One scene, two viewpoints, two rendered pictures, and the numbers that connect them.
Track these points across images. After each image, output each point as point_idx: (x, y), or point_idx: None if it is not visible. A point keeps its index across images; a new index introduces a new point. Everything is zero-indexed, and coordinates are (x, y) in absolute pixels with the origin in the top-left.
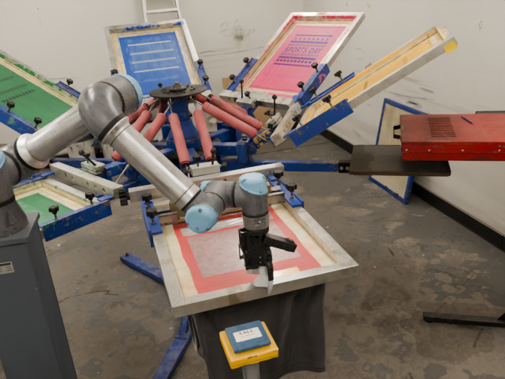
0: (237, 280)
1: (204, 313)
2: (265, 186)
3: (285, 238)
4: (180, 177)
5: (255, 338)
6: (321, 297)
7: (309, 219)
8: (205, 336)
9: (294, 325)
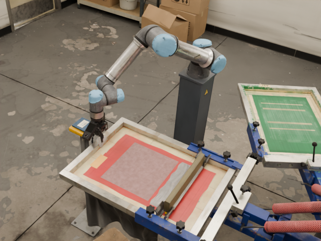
0: (117, 147)
1: None
2: (89, 97)
3: (90, 135)
4: (111, 67)
5: (79, 124)
6: None
7: (116, 199)
8: None
9: None
